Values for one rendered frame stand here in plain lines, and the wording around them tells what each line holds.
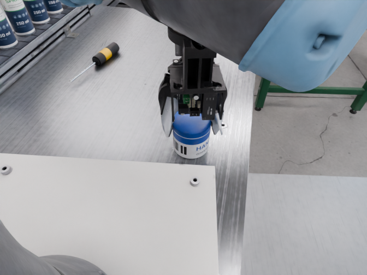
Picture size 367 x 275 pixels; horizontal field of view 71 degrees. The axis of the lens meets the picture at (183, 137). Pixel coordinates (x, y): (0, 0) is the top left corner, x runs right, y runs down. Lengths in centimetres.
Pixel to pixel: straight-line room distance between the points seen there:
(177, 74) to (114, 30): 61
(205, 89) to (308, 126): 161
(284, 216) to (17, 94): 64
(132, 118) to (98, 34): 43
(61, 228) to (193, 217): 14
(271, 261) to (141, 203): 21
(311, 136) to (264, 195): 141
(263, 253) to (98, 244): 24
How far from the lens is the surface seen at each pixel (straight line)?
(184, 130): 44
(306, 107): 206
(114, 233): 30
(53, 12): 98
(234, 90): 65
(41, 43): 87
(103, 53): 76
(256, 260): 41
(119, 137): 54
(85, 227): 31
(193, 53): 30
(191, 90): 33
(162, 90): 40
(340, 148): 186
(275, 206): 46
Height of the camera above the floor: 121
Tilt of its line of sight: 47 degrees down
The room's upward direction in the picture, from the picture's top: straight up
